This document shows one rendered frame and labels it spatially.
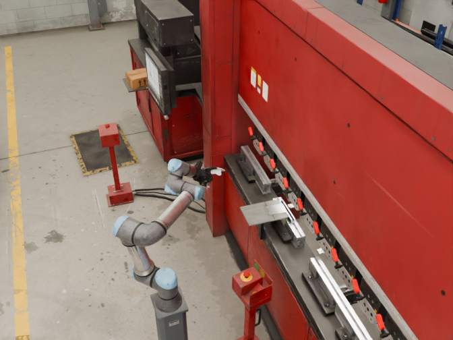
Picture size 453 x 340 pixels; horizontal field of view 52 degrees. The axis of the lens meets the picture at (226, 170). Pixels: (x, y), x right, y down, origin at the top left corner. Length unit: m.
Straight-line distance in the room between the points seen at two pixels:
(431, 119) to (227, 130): 2.21
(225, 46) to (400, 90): 1.78
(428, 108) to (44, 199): 4.00
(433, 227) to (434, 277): 0.19
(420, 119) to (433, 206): 0.29
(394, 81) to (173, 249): 2.85
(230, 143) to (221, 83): 0.53
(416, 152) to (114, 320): 2.68
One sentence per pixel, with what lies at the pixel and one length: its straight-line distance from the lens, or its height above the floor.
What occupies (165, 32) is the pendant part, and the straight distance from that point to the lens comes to 3.31.
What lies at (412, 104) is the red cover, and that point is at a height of 2.24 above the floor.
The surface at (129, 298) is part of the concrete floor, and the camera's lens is 3.87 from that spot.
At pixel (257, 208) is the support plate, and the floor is 1.00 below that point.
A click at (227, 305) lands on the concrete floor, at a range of 3.76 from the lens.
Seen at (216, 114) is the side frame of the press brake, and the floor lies 1.26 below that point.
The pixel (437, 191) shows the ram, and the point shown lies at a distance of 1.69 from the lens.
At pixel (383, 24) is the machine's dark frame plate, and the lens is 2.19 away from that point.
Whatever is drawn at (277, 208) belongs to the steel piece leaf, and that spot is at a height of 1.00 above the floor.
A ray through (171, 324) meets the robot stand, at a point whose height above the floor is 0.68.
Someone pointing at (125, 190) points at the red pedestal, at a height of 0.12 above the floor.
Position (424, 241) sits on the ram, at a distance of 1.81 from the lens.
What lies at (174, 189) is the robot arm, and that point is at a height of 1.38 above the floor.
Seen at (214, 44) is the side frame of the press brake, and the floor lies 1.79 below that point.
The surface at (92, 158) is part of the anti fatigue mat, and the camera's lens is 5.37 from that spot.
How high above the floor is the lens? 2.98
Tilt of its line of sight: 36 degrees down
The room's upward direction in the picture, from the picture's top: straight up
